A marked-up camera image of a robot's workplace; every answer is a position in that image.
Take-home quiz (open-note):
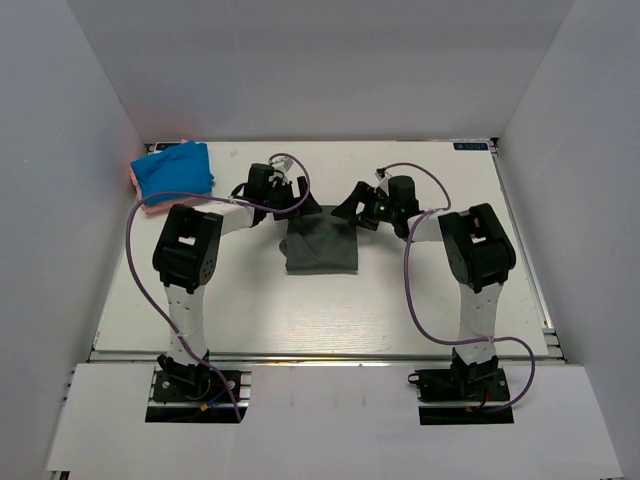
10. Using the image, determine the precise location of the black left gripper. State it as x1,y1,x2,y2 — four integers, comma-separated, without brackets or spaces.
263,176,321,221

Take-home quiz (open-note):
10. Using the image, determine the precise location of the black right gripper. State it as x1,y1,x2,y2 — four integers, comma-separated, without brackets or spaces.
334,181,400,231

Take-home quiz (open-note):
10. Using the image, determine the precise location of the dark grey t-shirt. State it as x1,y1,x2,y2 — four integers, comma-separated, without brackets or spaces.
279,205,359,275

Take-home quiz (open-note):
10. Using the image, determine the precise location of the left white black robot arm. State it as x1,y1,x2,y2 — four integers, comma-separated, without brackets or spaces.
152,153,321,399

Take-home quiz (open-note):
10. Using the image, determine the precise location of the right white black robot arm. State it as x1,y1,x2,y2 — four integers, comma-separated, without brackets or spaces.
332,170,516,399

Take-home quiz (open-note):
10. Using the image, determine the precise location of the folded blue t-shirt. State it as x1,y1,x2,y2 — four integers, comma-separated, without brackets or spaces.
130,141,214,206

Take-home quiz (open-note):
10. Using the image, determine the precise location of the blue logo sticker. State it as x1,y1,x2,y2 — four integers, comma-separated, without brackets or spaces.
453,142,489,151

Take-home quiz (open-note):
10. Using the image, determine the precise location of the folded pink t-shirt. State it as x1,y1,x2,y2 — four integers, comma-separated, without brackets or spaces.
129,138,199,216

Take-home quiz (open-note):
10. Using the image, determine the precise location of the white front cover board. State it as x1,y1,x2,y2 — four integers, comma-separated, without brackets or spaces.
48,364,621,479

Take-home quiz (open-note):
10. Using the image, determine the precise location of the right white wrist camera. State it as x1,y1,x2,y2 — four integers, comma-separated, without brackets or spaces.
375,168,393,195

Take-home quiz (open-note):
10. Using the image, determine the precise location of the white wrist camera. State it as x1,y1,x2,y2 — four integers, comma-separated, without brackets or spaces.
375,168,393,195
268,155,294,177

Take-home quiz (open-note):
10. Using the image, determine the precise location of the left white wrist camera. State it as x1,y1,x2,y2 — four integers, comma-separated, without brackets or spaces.
268,155,294,177

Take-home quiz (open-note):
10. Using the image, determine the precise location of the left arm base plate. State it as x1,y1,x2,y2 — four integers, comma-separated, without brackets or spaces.
145,368,251,425

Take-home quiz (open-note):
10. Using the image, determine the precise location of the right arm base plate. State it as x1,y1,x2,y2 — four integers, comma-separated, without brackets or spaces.
407,368,514,426

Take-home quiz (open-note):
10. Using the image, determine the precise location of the aluminium table frame rail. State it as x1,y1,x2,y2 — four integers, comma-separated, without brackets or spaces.
487,137,569,364

